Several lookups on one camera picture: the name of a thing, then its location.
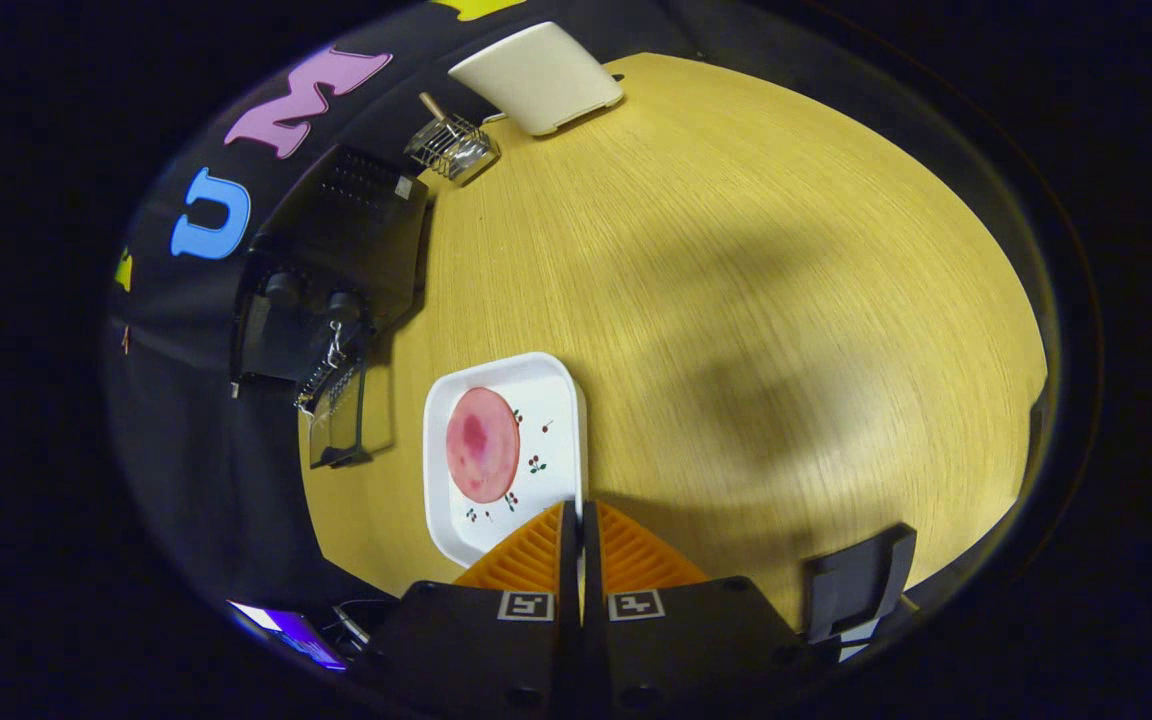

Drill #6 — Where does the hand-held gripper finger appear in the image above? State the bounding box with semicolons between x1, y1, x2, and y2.
581;500;807;720
361;500;582;720

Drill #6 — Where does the pink ham slice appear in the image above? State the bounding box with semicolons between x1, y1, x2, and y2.
446;387;521;504

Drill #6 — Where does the white square plate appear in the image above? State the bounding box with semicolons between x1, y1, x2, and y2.
423;352;589;569

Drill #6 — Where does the black toaster oven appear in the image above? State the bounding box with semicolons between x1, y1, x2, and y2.
231;145;432;471

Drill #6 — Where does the white pop-up toaster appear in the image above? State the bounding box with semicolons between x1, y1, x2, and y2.
448;20;625;138

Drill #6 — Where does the glowing screen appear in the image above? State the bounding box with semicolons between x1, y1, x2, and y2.
228;598;349;673

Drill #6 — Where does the metal oven wire rack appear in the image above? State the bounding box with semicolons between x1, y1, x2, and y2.
294;345;357;411

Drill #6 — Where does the metal wire utensil holder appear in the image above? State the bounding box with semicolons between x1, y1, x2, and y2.
404;112;501;187

